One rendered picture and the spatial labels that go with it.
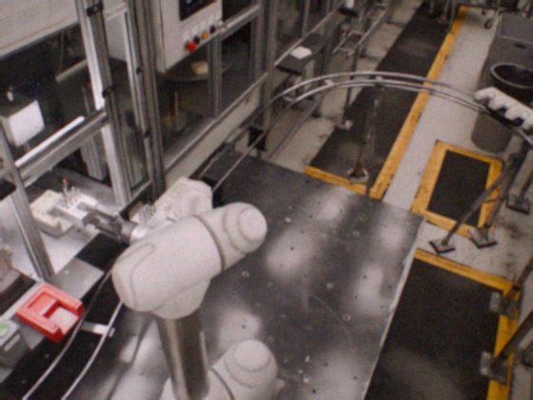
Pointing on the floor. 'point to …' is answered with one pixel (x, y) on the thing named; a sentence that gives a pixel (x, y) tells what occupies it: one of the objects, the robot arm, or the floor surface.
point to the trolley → (469, 7)
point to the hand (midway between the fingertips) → (88, 212)
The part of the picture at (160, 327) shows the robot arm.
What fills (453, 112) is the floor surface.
